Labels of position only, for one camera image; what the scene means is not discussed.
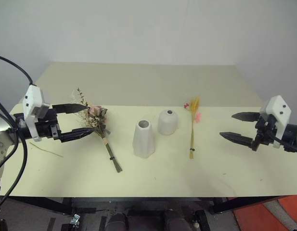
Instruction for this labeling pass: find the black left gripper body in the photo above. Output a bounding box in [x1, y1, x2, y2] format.
[35, 108, 63, 142]

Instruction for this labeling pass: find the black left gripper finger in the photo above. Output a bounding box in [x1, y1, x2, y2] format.
[58, 127, 95, 143]
[52, 103, 89, 115]

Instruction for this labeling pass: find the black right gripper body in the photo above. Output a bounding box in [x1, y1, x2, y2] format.
[251, 113, 278, 152]

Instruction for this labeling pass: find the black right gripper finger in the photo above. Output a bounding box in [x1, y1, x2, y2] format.
[231, 111, 260, 123]
[219, 131, 257, 148]

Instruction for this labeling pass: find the tall white faceted vase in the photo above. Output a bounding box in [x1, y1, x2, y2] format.
[132, 119, 156, 160]

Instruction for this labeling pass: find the short round white vase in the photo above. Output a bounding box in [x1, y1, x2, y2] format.
[157, 109, 179, 136]

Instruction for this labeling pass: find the loose thin green stem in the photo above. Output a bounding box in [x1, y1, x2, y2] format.
[29, 142, 65, 158]

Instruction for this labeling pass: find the dried pink rose bouquet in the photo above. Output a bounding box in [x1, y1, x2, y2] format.
[71, 87, 123, 174]

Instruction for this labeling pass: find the yellow wheat flower bunch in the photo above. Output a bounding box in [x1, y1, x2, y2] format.
[183, 96, 203, 160]

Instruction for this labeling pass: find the orange floor mat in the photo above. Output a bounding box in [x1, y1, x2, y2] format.
[232, 195, 297, 231]

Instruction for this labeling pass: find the silver caster wheel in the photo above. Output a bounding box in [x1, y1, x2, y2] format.
[70, 213, 81, 226]

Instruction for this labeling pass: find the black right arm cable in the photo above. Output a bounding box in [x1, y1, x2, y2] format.
[268, 133, 297, 154]

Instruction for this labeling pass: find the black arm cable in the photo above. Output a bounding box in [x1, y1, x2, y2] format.
[0, 96, 28, 217]
[268, 133, 297, 154]

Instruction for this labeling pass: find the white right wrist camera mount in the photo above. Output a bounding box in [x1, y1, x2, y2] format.
[259, 95, 292, 149]

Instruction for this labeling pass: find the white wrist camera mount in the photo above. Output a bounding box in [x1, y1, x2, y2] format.
[259, 95, 292, 149]
[22, 84, 52, 141]

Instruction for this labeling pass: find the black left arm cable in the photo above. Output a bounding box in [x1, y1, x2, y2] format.
[0, 96, 28, 217]

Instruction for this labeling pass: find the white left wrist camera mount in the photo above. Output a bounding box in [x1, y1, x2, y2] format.
[22, 84, 52, 141]

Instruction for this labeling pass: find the black left camera cable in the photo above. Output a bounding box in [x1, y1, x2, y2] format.
[0, 54, 34, 86]

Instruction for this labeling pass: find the black table frame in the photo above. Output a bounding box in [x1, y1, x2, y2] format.
[5, 195, 285, 217]

